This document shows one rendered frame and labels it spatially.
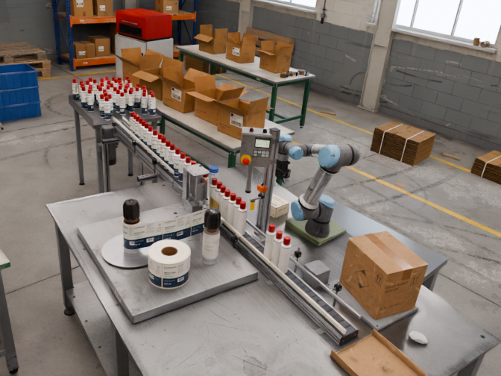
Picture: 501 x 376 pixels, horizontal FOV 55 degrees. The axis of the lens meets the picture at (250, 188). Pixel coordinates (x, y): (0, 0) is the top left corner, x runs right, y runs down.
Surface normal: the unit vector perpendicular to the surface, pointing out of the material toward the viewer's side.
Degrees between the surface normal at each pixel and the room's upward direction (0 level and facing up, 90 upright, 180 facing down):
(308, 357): 0
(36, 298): 0
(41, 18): 90
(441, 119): 90
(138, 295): 0
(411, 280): 90
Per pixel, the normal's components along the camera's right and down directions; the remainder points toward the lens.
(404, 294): 0.41, 0.45
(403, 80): -0.73, 0.25
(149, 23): 0.81, 0.33
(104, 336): 0.10, -0.89
